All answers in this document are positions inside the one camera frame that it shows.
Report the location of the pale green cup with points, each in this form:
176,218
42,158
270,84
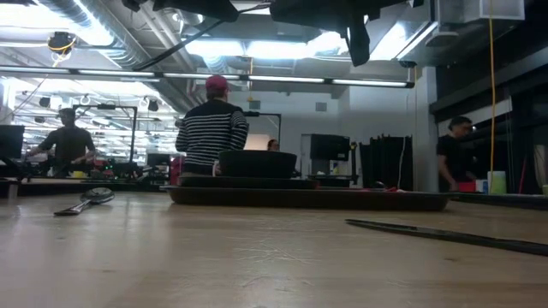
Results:
500,181

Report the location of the black desk monitor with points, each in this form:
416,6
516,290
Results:
12,141

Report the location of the red box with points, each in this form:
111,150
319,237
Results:
466,187

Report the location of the long light bar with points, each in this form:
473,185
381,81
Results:
278,79

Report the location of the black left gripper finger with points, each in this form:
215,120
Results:
361,25
308,10

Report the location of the brown plastic tray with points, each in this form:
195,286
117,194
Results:
321,200

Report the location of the black spoon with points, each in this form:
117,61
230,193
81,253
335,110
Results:
96,196

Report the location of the black knife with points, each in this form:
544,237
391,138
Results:
428,233

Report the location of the black rolling cart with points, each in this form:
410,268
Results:
331,177

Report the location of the black folding curtain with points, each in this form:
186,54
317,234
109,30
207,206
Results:
385,162

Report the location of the black background rig frame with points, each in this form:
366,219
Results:
105,106

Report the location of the person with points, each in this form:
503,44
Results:
68,143
212,132
272,145
451,154

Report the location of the red bag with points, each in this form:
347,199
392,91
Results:
175,169

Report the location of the black bowl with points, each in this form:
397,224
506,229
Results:
257,164

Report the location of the black wall monitor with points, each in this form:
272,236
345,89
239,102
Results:
329,147

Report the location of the grey ceiling unit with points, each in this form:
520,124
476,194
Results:
291,29

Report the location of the black round plate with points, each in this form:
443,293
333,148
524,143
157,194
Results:
248,183

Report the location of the blue and white box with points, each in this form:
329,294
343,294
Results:
482,186

